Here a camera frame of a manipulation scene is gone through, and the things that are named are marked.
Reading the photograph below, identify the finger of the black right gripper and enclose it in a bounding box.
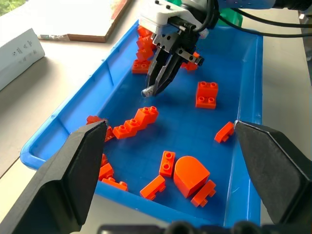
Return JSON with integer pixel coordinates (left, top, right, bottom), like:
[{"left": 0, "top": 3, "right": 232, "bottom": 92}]
[
  {"left": 154, "top": 54, "right": 184, "bottom": 96},
  {"left": 147, "top": 48, "right": 176, "bottom": 98}
]

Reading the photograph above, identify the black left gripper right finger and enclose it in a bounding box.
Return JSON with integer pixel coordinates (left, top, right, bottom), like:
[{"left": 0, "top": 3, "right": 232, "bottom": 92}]
[{"left": 233, "top": 120, "right": 312, "bottom": 225}]

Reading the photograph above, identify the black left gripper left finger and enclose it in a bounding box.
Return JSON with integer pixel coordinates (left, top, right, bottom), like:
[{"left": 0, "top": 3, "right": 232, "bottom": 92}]
[{"left": 0, "top": 120, "right": 108, "bottom": 234}]

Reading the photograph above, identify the green plastic bin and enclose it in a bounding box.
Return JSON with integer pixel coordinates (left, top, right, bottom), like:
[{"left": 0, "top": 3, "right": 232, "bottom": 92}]
[{"left": 168, "top": 0, "right": 244, "bottom": 29}]

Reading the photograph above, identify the blue plastic bin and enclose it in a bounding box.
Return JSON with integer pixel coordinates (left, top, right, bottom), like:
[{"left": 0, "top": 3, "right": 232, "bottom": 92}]
[{"left": 20, "top": 19, "right": 264, "bottom": 228}]

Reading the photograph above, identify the orange stepped building brick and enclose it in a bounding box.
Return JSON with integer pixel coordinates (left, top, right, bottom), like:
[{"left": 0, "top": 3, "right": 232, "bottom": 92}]
[
  {"left": 134, "top": 106, "right": 160, "bottom": 129},
  {"left": 195, "top": 81, "right": 219, "bottom": 110}
]

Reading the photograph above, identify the large orange rounded block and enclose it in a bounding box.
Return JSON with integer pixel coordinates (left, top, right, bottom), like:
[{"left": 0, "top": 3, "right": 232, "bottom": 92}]
[{"left": 173, "top": 156, "right": 211, "bottom": 199}]

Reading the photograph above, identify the wooden board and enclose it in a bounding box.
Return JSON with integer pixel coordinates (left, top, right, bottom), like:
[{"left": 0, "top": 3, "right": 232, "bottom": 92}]
[{"left": 24, "top": 0, "right": 135, "bottom": 43}]

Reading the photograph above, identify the dark grey upright panel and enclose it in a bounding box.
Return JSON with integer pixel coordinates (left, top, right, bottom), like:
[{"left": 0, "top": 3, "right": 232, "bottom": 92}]
[{"left": 300, "top": 14, "right": 312, "bottom": 86}]

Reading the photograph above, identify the white cardboard box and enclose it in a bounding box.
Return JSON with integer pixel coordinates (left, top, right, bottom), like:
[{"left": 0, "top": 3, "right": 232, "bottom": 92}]
[{"left": 0, "top": 27, "right": 46, "bottom": 92}]

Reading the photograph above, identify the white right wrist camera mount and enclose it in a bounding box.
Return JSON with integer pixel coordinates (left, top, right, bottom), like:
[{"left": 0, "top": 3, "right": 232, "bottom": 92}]
[{"left": 139, "top": 0, "right": 211, "bottom": 39}]

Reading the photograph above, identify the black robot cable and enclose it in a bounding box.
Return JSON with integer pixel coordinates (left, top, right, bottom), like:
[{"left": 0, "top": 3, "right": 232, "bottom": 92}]
[
  {"left": 229, "top": 7, "right": 304, "bottom": 27},
  {"left": 195, "top": 0, "right": 312, "bottom": 39}
]

